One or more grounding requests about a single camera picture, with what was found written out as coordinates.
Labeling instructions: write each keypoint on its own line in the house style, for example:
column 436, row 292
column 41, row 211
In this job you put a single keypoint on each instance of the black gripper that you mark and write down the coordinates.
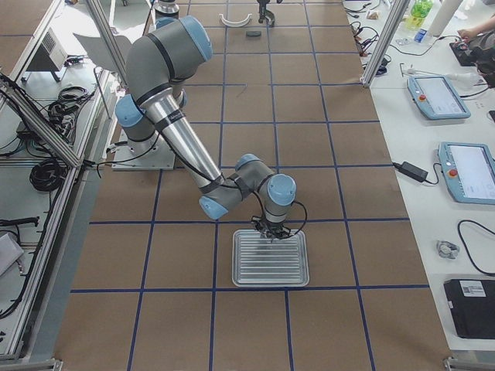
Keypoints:
column 273, row 229

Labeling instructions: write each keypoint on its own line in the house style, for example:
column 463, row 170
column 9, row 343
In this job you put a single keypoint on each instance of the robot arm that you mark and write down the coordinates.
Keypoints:
column 166, row 8
column 154, row 64

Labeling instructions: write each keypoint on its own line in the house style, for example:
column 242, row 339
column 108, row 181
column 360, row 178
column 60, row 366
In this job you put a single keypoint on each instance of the silver ribbed metal tray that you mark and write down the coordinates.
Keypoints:
column 258, row 261

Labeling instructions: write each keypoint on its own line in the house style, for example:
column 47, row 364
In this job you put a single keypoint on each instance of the black power adapter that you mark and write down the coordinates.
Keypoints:
column 411, row 171

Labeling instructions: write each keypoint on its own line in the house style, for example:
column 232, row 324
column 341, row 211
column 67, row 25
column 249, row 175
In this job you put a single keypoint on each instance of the white curved plastic part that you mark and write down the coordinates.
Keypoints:
column 235, row 24

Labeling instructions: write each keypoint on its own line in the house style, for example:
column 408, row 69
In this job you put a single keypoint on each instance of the lower blue teach pendant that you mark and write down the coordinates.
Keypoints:
column 468, row 170

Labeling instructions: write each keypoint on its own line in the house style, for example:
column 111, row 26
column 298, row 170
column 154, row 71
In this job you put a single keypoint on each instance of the blue teach pendant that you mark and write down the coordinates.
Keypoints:
column 436, row 98
column 468, row 170

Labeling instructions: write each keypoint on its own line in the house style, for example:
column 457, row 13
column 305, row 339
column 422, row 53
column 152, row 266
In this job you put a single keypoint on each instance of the upper blue teach pendant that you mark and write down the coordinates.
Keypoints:
column 436, row 98

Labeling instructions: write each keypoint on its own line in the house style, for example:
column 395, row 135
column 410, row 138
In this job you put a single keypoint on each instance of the green brake shoe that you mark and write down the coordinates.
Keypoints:
column 266, row 16

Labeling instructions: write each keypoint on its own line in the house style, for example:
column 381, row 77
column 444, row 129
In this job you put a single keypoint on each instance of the black laptop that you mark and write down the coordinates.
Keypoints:
column 471, row 303

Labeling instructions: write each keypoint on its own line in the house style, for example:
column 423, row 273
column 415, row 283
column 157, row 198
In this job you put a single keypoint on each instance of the green plastic bottle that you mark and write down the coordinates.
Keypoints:
column 418, row 13

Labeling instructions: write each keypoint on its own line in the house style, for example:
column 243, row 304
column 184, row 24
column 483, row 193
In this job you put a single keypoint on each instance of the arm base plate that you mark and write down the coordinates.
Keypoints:
column 149, row 155

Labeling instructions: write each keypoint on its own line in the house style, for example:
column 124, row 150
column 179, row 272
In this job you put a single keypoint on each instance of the aluminium frame post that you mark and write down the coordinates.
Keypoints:
column 390, row 27

